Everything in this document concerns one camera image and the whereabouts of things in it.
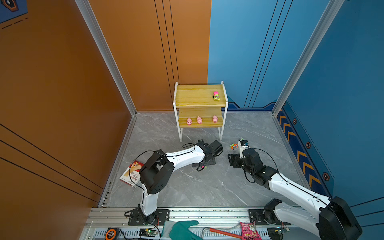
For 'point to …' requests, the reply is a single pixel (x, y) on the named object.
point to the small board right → (281, 229)
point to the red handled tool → (220, 233)
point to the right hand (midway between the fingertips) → (231, 155)
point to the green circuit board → (148, 232)
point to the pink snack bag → (249, 231)
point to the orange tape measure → (110, 234)
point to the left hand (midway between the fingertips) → (206, 161)
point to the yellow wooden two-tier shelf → (200, 106)
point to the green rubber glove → (180, 230)
